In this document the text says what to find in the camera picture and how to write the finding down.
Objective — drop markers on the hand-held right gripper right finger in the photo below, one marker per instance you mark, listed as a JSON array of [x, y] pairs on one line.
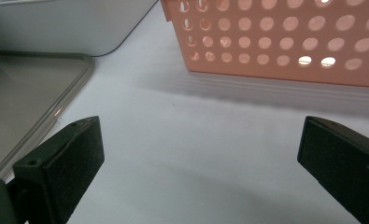
[[341, 168]]

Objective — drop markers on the white compartment storage box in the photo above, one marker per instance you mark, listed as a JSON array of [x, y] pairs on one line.
[[63, 28]]

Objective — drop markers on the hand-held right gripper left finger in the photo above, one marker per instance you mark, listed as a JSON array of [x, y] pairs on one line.
[[60, 168]]

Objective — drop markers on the pink perforated plastic basket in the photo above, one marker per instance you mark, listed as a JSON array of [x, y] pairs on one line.
[[266, 71]]

